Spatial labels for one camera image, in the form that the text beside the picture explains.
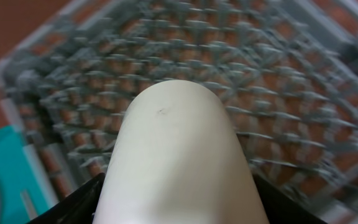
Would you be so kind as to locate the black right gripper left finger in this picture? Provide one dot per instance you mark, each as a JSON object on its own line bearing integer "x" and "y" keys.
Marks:
{"x": 78, "y": 207}

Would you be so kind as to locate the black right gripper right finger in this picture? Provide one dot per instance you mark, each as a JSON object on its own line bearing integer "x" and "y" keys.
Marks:
{"x": 281, "y": 209}

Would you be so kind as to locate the small white cup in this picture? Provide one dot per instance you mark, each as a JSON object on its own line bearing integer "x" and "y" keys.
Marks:
{"x": 177, "y": 159}

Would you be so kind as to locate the grey dishwasher rack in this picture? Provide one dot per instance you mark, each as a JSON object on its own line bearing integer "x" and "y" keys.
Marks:
{"x": 293, "y": 103}

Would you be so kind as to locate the teal serving tray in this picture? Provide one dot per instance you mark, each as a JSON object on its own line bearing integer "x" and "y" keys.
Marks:
{"x": 20, "y": 170}

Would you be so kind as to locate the left wooden chopstick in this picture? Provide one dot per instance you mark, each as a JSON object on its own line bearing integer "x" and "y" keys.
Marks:
{"x": 29, "y": 205}

